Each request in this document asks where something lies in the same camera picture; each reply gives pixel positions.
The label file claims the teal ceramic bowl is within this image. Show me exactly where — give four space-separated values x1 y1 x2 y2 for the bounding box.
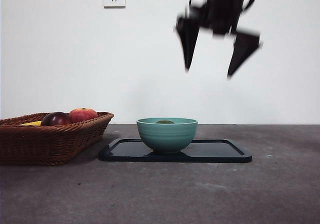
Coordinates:
136 117 199 155

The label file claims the black rectangular tray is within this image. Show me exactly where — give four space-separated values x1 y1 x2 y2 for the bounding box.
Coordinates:
97 138 253 163

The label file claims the red apple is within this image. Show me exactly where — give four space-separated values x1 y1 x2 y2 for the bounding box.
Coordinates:
68 107 99 123

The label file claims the dark red plum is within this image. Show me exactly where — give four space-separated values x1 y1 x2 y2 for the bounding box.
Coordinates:
40 111 74 127

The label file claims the brown woven wicker basket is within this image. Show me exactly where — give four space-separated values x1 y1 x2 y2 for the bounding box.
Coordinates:
0 111 115 166

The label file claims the yellow banana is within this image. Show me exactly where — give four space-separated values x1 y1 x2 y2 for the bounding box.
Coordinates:
19 120 43 128

